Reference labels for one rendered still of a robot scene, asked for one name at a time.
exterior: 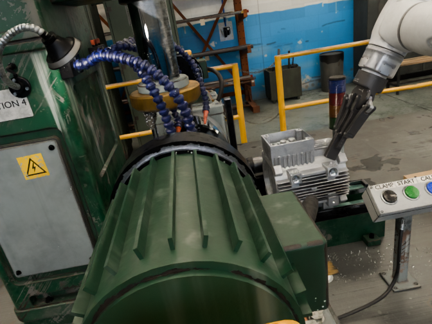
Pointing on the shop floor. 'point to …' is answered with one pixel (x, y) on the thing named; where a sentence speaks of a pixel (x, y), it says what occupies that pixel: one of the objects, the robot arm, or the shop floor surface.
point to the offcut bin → (290, 74)
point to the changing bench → (409, 64)
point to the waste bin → (330, 67)
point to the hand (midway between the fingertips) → (335, 146)
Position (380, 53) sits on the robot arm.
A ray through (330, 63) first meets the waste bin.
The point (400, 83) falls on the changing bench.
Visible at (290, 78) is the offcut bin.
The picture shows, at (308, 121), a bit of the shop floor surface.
